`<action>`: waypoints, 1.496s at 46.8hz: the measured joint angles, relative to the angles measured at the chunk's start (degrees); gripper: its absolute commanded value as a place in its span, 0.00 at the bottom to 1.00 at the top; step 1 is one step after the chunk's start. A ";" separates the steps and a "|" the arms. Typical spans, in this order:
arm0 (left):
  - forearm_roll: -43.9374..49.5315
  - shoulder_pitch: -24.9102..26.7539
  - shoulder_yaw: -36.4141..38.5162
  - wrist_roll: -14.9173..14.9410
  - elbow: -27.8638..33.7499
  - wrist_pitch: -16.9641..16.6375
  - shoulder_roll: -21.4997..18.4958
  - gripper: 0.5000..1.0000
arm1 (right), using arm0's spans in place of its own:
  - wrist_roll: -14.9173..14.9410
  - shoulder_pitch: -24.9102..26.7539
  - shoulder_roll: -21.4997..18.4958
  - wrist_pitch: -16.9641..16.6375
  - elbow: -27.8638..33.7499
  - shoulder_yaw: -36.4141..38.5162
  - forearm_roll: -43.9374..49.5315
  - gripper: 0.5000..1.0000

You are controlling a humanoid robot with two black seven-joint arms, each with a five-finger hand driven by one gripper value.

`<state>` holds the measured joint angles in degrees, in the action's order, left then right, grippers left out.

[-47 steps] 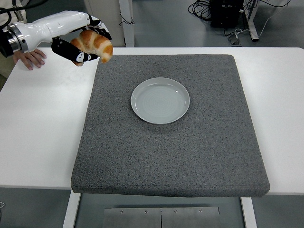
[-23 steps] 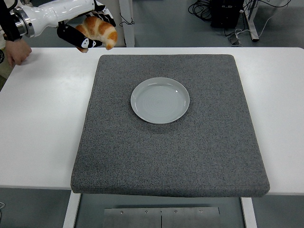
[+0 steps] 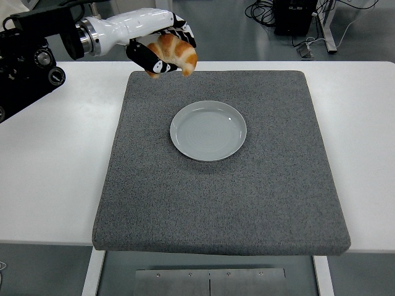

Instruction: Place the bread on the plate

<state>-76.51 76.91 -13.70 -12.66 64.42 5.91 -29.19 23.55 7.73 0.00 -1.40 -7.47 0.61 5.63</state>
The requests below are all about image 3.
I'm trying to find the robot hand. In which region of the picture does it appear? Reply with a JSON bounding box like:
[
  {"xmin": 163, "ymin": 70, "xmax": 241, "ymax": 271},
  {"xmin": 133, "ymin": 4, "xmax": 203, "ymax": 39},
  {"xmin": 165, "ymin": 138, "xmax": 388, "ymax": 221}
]
[{"xmin": 91, "ymin": 8, "xmax": 198, "ymax": 75}]

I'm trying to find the golden brown croissant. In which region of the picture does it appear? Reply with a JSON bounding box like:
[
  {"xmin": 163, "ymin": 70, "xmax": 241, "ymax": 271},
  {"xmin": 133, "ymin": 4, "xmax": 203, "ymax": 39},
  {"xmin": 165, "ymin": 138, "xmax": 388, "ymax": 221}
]
[{"xmin": 145, "ymin": 33, "xmax": 198, "ymax": 80}]

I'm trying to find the pale grey round plate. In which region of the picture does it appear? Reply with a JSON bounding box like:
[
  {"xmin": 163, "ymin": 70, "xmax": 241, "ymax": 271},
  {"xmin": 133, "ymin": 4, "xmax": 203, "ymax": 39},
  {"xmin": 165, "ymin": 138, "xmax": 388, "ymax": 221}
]
[{"xmin": 170, "ymin": 100, "xmax": 248, "ymax": 162}]

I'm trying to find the black computer case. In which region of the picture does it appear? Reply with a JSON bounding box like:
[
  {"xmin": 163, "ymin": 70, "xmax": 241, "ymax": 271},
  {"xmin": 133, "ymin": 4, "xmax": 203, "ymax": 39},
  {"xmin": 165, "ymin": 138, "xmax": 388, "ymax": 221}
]
[{"xmin": 274, "ymin": 0, "xmax": 318, "ymax": 37}]

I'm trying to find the grey floor box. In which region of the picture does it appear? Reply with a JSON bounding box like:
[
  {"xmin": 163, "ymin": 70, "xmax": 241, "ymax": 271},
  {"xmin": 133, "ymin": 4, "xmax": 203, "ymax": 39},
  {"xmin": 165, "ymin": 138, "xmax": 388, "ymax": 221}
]
[{"xmin": 296, "ymin": 43, "xmax": 315, "ymax": 59}]

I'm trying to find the white desk leg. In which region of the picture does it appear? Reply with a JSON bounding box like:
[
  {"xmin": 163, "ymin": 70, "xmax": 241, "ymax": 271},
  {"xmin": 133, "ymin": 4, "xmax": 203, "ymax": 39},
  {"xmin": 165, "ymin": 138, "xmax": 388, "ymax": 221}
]
[{"xmin": 317, "ymin": 0, "xmax": 338, "ymax": 55}]

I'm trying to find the grey felt mat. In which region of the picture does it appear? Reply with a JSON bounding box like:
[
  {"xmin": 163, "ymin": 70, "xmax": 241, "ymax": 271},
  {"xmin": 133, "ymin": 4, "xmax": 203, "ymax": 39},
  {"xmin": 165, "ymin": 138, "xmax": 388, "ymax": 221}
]
[{"xmin": 92, "ymin": 70, "xmax": 352, "ymax": 257}]

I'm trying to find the white table leg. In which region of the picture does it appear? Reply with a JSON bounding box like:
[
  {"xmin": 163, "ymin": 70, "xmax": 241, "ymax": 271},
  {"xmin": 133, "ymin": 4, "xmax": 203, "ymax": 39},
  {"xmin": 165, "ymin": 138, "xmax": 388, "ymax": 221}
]
[
  {"xmin": 80, "ymin": 248, "xmax": 106, "ymax": 296},
  {"xmin": 313, "ymin": 255, "xmax": 335, "ymax": 296}
]

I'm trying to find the black cable bundle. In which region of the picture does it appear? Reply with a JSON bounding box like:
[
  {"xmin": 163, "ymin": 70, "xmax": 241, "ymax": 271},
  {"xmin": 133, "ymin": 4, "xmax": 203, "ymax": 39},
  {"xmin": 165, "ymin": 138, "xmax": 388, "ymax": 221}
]
[{"xmin": 245, "ymin": 0, "xmax": 278, "ymax": 29}]

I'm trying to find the white floor cable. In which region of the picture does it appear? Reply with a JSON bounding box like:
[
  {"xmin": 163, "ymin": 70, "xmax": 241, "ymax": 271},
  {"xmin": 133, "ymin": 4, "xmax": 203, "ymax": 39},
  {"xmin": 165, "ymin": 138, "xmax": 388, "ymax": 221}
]
[{"xmin": 304, "ymin": 0, "xmax": 380, "ymax": 50}]

